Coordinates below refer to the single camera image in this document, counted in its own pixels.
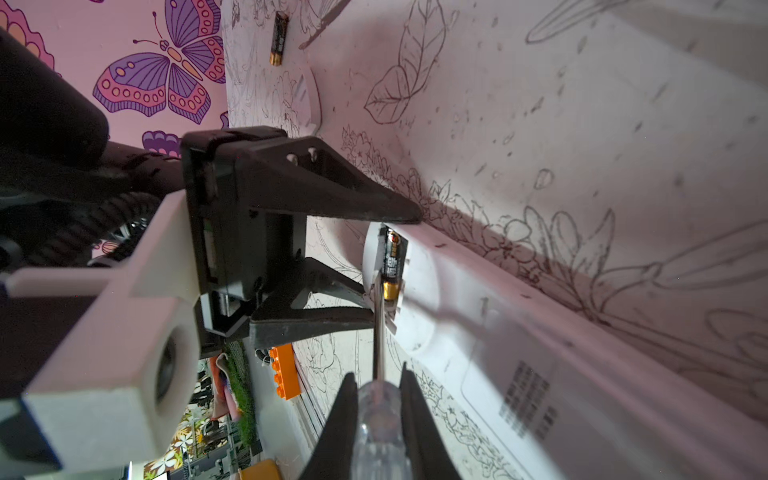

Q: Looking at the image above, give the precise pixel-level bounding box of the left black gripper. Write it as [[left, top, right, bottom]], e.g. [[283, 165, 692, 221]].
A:
[[181, 125, 423, 355]]

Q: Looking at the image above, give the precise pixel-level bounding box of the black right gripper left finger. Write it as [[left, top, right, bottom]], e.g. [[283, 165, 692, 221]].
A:
[[299, 373, 358, 480]]

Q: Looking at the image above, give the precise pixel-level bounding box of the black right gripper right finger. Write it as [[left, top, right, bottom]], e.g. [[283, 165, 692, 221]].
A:
[[399, 365, 460, 480]]

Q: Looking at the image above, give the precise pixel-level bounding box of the clear handle screwdriver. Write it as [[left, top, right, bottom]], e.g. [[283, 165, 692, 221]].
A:
[[350, 273, 413, 480]]

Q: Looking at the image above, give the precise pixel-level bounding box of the white battery cover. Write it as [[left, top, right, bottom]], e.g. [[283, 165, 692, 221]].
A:
[[291, 64, 322, 136]]

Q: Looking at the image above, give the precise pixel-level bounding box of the black gold AAA battery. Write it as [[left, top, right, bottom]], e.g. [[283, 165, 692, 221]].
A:
[[381, 230, 402, 302]]

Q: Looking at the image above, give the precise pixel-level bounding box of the orange brick on table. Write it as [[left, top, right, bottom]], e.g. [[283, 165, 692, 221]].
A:
[[268, 344, 301, 401]]

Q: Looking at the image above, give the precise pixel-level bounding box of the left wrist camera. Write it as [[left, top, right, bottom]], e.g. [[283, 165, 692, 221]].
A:
[[1, 191, 201, 479]]

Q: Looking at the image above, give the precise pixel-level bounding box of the left black corrugated cable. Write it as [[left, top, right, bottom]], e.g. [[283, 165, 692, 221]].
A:
[[23, 191, 163, 268]]

